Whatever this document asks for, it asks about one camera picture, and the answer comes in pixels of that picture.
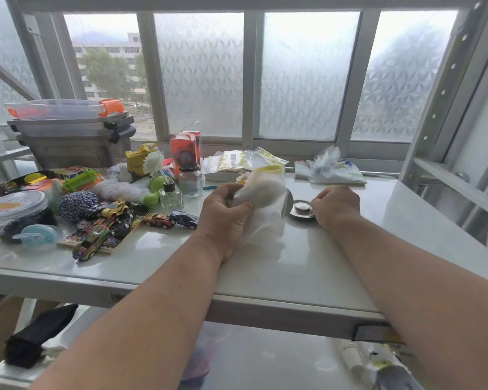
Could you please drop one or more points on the person's right hand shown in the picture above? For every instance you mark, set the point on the person's right hand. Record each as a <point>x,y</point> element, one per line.
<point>337,207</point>

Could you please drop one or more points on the person's left hand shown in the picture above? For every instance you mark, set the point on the person's left hand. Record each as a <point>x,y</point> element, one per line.
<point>219,223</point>

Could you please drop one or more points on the yellow-top zip bag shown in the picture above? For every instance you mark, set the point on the yellow-top zip bag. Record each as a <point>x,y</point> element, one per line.
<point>264,194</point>

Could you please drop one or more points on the person's right forearm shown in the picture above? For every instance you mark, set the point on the person's right forearm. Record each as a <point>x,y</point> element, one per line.
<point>410,288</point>

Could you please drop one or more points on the person's left forearm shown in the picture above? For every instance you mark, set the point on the person's left forearm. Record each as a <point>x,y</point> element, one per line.
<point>146,320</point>

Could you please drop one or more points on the crumpled clear plastic bag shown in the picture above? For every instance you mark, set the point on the crumpled clear plastic bag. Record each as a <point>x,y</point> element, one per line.
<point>329,166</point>

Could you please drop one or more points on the flat white cardboard box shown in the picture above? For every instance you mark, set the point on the flat white cardboard box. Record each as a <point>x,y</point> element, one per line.
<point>221,177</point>

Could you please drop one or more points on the round glass jar black cap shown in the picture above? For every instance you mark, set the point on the round glass jar black cap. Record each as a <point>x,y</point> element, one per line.
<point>190,184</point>

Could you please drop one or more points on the square glass diffuser bottle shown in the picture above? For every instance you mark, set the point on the square glass diffuser bottle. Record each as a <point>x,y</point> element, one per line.
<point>171,201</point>

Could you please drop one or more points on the pile of printed plastic pouches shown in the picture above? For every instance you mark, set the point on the pile of printed plastic pouches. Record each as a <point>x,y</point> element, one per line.
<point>236,160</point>

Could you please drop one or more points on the green plastic toy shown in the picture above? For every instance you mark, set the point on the green plastic toy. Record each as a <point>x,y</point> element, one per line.
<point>156,184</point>

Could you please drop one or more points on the red box with clear window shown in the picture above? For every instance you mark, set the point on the red box with clear window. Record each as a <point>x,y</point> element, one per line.
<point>185,152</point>

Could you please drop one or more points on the white flower on reed sticks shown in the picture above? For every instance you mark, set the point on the white flower on reed sticks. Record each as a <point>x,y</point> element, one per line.
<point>152,162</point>

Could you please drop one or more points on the pile of toy cars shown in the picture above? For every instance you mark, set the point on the pile of toy cars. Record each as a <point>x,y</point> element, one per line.
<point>118,223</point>

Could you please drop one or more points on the yellow crumpled packet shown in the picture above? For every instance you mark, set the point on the yellow crumpled packet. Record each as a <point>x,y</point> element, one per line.
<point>135,160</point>

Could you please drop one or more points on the white foam netting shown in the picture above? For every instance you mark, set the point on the white foam netting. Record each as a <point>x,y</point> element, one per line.
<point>118,188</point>

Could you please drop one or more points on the chrome bar with round knob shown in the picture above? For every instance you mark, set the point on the chrome bar with round knob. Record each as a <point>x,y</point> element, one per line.
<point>461,177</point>

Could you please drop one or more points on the yellow red warning label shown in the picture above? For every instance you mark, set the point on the yellow red warning label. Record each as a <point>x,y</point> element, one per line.
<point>374,335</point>

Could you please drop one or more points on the white perforated shelving rack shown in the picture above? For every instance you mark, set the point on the white perforated shelving rack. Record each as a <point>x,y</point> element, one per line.
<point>447,117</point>

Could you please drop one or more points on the blue white twine ball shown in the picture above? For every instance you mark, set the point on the blue white twine ball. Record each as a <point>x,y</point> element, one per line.
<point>77,206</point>

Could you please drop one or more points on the green toy bus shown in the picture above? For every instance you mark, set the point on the green toy bus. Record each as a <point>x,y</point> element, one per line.
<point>81,180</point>

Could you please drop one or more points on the sleeve of clear plastic cups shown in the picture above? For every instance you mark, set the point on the sleeve of clear plastic cups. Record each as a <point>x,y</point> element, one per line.
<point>351,355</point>

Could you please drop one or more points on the colourful printed card sheet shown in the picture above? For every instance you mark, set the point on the colourful printed card sheet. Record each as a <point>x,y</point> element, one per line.
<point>71,240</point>

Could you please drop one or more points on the clear packet with yellow print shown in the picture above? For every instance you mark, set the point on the clear packet with yellow print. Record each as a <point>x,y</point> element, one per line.
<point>384,355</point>

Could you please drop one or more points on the grey storage box black latches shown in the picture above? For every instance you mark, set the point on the grey storage box black latches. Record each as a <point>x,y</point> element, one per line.
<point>65,150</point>

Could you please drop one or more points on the pale blue tape dispenser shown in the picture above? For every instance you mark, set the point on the pale blue tape dispenser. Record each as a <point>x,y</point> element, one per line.
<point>36,237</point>

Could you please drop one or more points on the green tree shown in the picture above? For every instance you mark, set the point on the green tree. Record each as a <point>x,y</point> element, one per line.
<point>105,73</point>

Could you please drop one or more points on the yellow black plastic toy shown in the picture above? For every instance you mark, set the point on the yellow black plastic toy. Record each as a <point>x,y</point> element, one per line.
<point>24,180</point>

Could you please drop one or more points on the clear storage box orange latch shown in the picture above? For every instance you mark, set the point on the clear storage box orange latch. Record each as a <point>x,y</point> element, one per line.
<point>53,109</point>

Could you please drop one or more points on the round clear plastic container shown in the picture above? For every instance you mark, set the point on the round clear plastic container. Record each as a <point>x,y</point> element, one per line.
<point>16,211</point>

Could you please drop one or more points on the pale apartment building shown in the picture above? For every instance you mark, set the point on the pale apartment building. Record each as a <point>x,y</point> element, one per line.
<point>118,46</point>

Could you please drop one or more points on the black fabric bundle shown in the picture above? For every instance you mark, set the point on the black fabric bundle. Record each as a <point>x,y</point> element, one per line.
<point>32,337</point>

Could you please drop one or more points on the white aluminium window frame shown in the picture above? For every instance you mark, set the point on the white aluminium window frame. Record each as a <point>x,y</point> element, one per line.
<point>250,77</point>

